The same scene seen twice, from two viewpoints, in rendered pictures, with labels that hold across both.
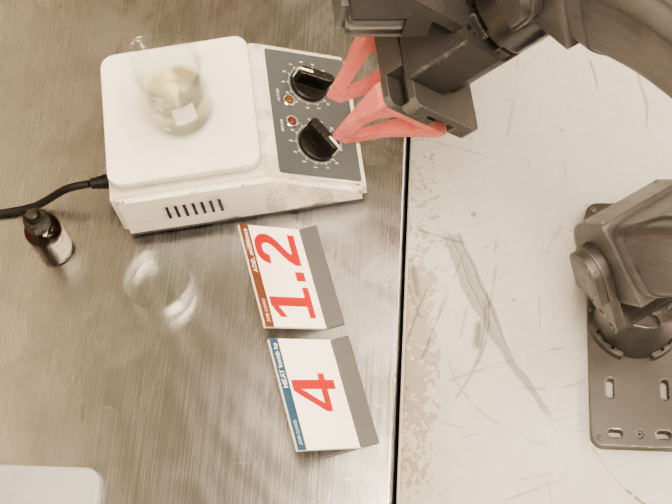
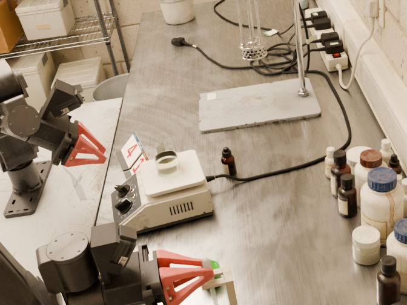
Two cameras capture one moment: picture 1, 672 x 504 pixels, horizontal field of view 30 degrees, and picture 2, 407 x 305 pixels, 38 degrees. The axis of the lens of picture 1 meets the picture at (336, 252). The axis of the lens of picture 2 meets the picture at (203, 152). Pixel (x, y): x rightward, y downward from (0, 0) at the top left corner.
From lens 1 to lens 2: 1.51 m
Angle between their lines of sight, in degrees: 82
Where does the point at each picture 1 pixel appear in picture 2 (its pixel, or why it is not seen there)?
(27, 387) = (229, 144)
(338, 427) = (126, 147)
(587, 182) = (29, 221)
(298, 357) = (135, 153)
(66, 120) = (237, 208)
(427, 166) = (88, 217)
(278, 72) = (136, 201)
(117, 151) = (192, 156)
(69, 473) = (208, 128)
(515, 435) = not seen: hidden behind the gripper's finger
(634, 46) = not seen: outside the picture
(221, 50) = (155, 189)
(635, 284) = not seen: hidden behind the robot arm
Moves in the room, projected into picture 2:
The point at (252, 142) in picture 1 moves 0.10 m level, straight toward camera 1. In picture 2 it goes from (142, 166) to (131, 144)
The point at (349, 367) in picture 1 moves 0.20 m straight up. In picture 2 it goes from (122, 163) to (100, 88)
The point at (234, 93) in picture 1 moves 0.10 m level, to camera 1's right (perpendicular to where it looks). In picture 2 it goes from (149, 177) to (99, 191)
